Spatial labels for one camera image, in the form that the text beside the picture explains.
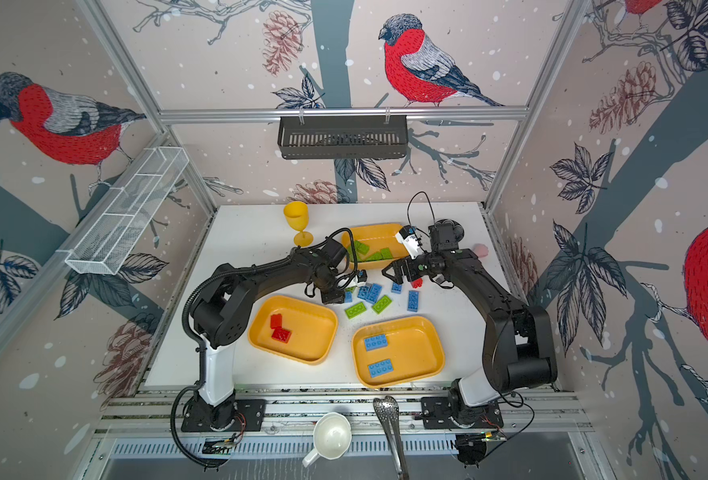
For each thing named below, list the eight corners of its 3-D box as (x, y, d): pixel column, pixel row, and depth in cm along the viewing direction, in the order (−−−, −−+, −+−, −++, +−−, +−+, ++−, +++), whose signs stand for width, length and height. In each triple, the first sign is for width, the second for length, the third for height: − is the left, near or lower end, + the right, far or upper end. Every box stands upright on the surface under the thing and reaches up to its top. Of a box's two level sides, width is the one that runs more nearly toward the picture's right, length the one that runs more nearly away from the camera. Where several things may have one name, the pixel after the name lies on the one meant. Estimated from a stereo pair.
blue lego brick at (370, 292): (356, 296, 97) (355, 293, 96) (363, 281, 101) (363, 278, 99) (375, 304, 95) (376, 301, 94) (382, 289, 99) (383, 285, 97)
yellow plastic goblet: (291, 247, 112) (281, 217, 99) (294, 232, 117) (285, 201, 104) (312, 247, 112) (305, 217, 99) (314, 232, 117) (308, 201, 104)
